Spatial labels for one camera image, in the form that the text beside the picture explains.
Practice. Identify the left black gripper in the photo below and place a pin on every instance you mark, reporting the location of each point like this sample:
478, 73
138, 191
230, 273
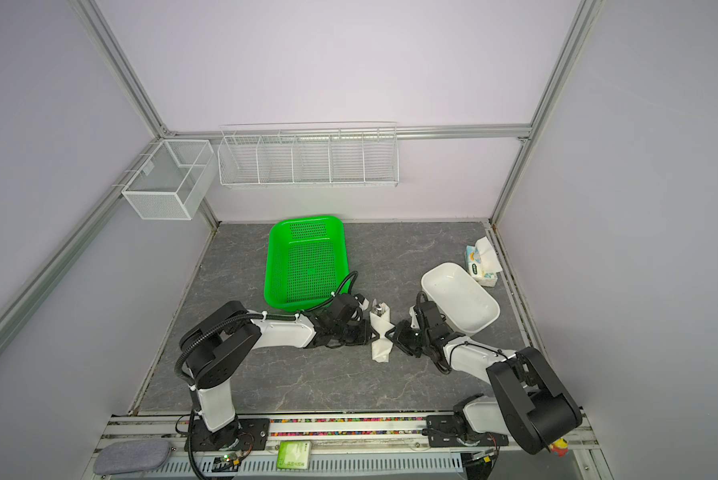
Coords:
366, 330

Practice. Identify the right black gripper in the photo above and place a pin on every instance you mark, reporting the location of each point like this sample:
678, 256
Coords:
400, 336

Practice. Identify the white paper napkin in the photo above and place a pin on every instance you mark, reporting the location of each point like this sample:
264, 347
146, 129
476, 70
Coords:
380, 318

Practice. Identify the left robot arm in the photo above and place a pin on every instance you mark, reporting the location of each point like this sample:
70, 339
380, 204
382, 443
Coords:
212, 351

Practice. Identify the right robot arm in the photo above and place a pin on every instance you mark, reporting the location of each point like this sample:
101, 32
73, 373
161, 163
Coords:
529, 403

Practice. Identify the white oval plastic tub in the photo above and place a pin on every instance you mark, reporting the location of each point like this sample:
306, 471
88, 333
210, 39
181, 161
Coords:
468, 307

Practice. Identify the green perforated plastic basket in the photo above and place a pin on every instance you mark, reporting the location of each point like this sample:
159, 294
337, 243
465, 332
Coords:
307, 261

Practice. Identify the tissue pack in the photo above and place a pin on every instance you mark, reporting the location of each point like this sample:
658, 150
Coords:
482, 263

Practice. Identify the red yellow toy figure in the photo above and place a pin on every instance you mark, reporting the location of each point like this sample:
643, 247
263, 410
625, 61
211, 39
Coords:
559, 448

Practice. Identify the small white mesh basket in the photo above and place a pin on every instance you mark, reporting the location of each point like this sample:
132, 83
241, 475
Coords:
173, 180

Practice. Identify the grey cloth pad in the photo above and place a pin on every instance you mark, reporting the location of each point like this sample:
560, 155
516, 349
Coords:
132, 456

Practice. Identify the white slotted cable duct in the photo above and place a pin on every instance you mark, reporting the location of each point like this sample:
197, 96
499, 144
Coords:
326, 465

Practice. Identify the long white wire shelf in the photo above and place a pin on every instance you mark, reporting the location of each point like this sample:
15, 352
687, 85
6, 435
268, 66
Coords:
309, 154

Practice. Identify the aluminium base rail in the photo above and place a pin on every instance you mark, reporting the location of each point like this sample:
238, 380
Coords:
261, 432

